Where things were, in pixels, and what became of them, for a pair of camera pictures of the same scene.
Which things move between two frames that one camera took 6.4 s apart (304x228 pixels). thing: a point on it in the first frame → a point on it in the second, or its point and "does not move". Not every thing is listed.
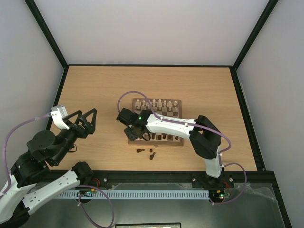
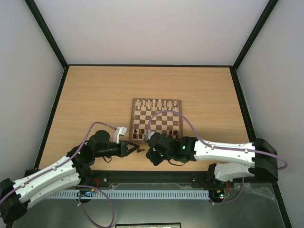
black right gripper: (132, 133) → (153, 157)
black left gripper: (90, 128) → (123, 150)
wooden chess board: (167, 107) does not move
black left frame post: (44, 27) does not move
